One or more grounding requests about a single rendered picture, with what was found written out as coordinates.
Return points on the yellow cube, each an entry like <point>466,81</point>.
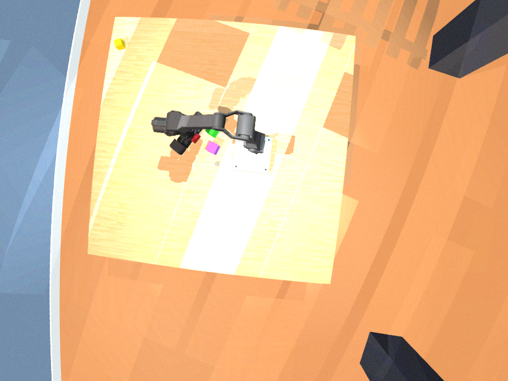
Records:
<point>120,44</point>

